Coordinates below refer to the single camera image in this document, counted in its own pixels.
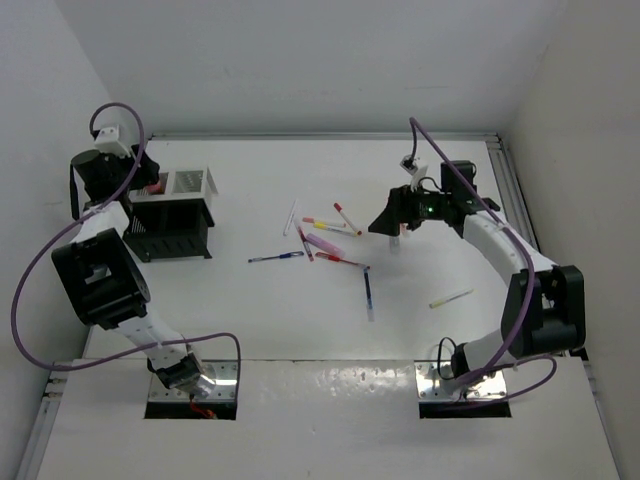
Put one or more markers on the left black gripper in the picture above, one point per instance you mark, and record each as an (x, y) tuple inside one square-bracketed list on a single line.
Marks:
[(145, 174)]

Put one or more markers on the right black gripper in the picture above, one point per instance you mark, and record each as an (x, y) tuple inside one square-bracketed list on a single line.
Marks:
[(400, 209)]

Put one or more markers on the blue pen with white end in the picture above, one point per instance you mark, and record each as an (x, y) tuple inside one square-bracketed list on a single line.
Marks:
[(368, 293)]

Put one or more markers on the yellow white pen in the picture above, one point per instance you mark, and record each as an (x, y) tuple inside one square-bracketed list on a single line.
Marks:
[(450, 298)]

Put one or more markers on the blue gel pen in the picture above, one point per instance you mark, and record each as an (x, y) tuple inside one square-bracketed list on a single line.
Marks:
[(282, 256)]

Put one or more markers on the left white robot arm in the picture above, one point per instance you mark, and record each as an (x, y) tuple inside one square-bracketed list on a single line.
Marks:
[(106, 288)]

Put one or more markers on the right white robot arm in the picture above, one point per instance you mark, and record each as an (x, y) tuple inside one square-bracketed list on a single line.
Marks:
[(544, 311)]

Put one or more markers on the orange capped white marker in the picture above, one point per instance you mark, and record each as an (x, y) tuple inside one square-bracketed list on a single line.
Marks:
[(394, 244)]

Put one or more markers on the red capped white marker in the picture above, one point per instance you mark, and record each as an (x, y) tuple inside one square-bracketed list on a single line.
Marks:
[(346, 219)]

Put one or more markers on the red gel pen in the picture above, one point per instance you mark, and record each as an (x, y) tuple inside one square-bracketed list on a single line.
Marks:
[(336, 259)]

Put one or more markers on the pink yellow marker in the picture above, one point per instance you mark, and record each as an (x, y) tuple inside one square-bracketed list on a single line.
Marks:
[(328, 223)]

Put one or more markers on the purple highlighter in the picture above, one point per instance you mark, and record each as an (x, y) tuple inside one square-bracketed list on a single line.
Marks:
[(324, 245)]

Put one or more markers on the black slatted organizer bin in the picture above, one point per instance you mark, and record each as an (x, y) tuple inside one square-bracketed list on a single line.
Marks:
[(169, 229)]

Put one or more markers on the white slatted organizer bin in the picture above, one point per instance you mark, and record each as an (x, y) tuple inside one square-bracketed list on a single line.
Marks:
[(189, 183)]

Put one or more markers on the pink clear pen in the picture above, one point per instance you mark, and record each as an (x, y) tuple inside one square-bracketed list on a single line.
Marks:
[(303, 239)]

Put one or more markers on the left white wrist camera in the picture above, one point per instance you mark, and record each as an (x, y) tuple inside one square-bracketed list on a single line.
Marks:
[(109, 140)]

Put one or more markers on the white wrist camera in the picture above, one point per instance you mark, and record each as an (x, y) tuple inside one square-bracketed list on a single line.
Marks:
[(109, 140), (416, 168)]

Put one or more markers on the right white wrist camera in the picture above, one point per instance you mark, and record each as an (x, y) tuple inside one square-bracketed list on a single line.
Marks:
[(416, 168)]

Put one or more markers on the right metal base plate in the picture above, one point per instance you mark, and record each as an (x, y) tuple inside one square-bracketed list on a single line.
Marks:
[(432, 388)]

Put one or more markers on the metal base plate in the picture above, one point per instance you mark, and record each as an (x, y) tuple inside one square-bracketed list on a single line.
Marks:
[(432, 388), (217, 385)]

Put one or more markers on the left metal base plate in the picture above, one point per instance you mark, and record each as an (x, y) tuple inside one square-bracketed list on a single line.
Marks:
[(217, 385)]

